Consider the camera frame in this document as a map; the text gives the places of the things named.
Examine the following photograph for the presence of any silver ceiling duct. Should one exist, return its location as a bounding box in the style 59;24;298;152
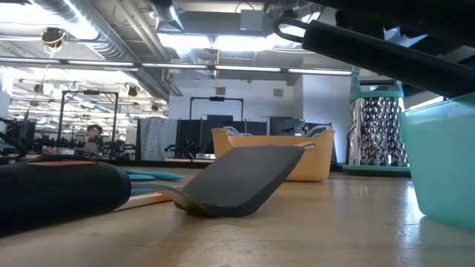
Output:
33;0;171;101

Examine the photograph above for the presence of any black gantry frame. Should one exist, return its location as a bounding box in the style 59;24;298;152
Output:
189;96;245;122

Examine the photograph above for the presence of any yellow black ceiling reel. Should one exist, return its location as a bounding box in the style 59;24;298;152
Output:
40;27;68;49

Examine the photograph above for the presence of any grey fabric partition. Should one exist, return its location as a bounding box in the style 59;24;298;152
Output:
136;116;179;161

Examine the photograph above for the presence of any black rack frame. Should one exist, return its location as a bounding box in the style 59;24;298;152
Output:
57;90;119;156

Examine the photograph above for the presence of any orange plastic bin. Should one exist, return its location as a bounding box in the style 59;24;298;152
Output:
211;128;335;182

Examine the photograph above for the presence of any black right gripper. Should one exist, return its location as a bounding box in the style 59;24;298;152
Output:
307;0;387;40

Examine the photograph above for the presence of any steel box grater teal handle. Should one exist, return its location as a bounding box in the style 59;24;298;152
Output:
341;72;411;177

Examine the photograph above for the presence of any orange-tipped white peeler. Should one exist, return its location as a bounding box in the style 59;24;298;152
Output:
113;192;171;213

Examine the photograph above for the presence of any black aluminium table frame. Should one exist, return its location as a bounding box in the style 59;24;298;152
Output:
107;158;217;167

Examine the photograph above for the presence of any black solid turner red button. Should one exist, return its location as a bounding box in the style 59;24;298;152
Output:
0;145;305;238

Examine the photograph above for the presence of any teal silicone spatula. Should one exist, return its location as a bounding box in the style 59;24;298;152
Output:
124;169;183;182

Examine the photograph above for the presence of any person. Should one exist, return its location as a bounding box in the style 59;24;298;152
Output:
82;124;105;155

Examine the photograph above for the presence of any teal plastic bin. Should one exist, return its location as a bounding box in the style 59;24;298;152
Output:
399;92;475;231

